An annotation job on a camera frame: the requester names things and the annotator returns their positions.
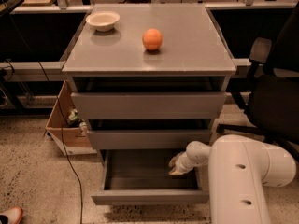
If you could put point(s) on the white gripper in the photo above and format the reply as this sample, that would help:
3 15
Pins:
181 164

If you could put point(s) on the grey bottom drawer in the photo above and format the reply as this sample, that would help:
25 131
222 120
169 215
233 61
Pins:
142 177

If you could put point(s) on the grey drawer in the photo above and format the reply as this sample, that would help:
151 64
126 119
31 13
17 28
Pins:
148 139
207 105
142 177

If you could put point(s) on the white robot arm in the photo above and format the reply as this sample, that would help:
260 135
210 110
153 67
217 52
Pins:
238 170

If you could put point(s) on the grey middle drawer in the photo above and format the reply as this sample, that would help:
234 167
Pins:
148 139

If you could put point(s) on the grey drawer cabinet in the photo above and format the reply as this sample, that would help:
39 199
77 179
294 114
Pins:
191 59

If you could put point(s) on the grey top drawer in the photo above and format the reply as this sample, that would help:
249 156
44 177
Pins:
207 105

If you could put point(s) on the cardboard box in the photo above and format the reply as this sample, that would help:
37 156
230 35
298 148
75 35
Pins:
71 139

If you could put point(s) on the green white object in box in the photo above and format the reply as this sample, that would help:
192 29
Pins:
74 121

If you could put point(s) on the black office chair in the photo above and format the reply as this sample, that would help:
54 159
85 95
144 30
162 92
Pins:
273 104

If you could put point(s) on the orange ball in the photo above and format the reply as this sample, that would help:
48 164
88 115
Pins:
152 39

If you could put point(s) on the white bowl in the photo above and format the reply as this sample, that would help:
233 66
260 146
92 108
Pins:
103 21

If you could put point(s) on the white red shoe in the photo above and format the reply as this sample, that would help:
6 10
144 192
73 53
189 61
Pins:
11 216

